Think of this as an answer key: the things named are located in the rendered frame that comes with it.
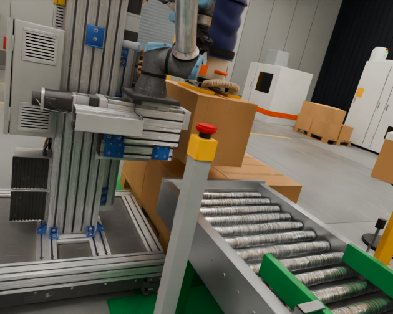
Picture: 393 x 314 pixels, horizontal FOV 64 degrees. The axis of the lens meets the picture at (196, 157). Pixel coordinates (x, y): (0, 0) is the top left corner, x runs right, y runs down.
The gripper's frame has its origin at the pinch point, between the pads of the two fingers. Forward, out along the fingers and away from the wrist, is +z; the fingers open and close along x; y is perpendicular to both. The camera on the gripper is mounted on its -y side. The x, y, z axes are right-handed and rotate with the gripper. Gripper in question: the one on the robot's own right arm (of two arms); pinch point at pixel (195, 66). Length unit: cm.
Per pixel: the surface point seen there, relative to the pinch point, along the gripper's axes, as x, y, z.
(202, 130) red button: 25, -66, 18
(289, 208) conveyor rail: -57, -35, 63
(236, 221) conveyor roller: -20, -39, 67
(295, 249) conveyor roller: -34, -66, 66
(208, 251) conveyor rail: 8, -60, 67
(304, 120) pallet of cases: -603, 487, 80
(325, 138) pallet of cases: -603, 401, 106
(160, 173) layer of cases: -7, 33, 72
